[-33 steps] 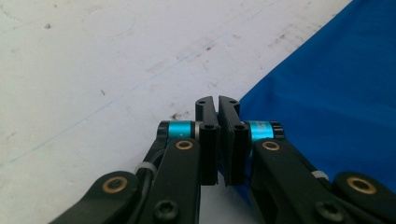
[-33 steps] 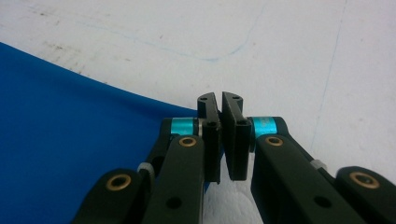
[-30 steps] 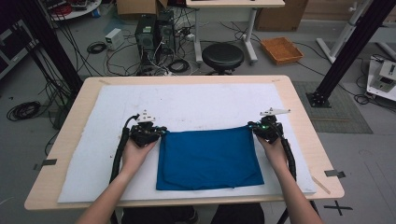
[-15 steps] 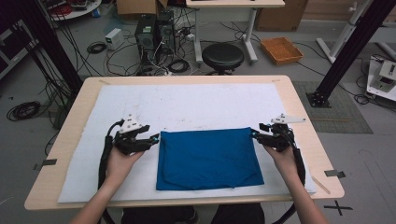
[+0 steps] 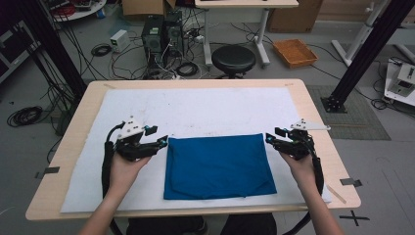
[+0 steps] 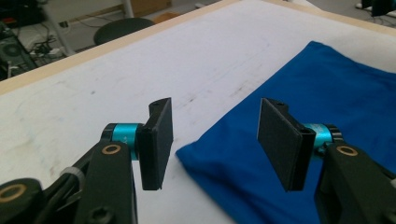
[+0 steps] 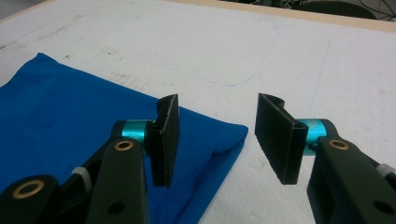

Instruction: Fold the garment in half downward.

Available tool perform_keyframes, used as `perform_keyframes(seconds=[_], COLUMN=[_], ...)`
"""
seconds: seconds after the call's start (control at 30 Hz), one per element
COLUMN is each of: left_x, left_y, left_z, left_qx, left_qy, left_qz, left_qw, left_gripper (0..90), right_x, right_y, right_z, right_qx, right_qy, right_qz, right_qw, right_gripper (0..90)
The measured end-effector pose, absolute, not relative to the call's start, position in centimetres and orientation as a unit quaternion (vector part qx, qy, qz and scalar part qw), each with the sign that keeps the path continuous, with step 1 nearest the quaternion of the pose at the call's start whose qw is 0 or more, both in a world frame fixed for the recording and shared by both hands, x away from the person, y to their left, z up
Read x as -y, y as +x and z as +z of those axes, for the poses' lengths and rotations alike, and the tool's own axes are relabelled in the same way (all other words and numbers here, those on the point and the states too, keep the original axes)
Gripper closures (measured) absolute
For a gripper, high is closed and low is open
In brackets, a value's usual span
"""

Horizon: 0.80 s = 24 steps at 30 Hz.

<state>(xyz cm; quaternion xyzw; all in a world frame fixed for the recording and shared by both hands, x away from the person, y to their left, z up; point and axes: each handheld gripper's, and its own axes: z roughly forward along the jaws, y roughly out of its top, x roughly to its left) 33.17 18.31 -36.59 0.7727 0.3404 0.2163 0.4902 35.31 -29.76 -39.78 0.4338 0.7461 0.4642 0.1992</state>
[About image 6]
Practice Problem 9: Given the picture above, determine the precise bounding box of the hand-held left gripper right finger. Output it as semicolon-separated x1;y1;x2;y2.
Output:
256;97;344;192

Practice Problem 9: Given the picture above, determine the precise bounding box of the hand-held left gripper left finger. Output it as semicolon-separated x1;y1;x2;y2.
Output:
101;97;174;191

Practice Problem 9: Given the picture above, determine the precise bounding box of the blue t-shirt with white print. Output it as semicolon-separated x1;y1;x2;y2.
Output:
175;40;396;224

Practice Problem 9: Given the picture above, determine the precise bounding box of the white table mat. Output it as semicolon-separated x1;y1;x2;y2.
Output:
0;0;396;224

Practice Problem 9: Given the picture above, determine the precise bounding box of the black round stool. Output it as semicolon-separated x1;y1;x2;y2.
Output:
92;17;156;47

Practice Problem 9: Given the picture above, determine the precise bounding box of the orange shallow tray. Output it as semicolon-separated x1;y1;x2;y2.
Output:
151;11;181;25

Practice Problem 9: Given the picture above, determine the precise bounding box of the large cardboard box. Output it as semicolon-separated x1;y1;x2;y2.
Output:
130;0;173;17

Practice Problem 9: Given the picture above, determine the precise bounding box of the white desk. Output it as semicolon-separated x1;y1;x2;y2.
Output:
41;0;135;58

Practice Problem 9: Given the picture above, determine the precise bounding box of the black computer tower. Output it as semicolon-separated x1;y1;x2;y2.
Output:
0;33;37;80

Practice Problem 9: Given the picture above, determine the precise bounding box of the black metal stand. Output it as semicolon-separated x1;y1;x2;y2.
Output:
360;0;396;19

